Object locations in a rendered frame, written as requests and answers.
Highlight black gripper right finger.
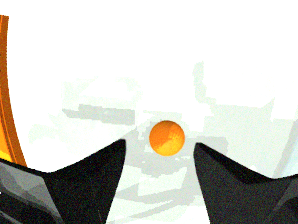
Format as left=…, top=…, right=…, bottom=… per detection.
left=193, top=143, right=298, bottom=224

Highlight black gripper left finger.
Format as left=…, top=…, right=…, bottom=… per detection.
left=0, top=139, right=126, bottom=224

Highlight low clear walls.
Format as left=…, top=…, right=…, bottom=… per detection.
left=279, top=136, right=298, bottom=179

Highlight orange ball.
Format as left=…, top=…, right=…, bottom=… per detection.
left=149, top=121, right=182, bottom=151

